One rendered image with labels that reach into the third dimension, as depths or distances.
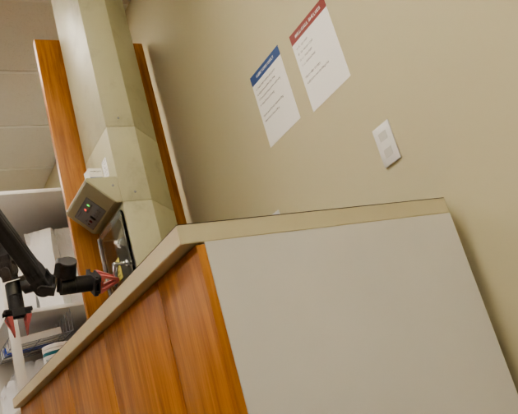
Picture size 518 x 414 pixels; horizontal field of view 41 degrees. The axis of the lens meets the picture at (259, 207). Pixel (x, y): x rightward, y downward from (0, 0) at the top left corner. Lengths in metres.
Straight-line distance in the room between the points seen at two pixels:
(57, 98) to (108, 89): 0.42
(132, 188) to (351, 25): 0.99
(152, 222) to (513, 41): 1.40
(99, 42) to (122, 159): 0.50
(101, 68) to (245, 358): 1.68
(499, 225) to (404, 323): 0.33
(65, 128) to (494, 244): 1.90
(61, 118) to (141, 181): 0.61
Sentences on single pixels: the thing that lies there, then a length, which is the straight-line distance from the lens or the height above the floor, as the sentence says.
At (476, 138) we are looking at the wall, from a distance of 1.68.
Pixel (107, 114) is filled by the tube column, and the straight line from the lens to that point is 2.63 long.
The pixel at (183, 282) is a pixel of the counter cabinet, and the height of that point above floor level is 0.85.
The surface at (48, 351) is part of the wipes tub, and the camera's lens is 3.00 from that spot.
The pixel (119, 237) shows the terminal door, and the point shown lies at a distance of 2.51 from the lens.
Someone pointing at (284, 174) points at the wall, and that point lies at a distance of 2.31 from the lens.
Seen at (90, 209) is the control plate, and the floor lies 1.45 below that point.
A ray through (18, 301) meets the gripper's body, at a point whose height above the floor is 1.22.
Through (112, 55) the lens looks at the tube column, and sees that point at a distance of 2.78.
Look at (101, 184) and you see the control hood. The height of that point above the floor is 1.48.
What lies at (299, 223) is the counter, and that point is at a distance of 1.44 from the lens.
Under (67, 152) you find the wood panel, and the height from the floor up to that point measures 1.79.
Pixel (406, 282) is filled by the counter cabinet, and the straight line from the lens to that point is 1.54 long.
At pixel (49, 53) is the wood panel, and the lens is 3.17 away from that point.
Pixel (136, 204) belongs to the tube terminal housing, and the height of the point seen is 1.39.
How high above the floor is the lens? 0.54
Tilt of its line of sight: 17 degrees up
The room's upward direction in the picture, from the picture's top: 16 degrees counter-clockwise
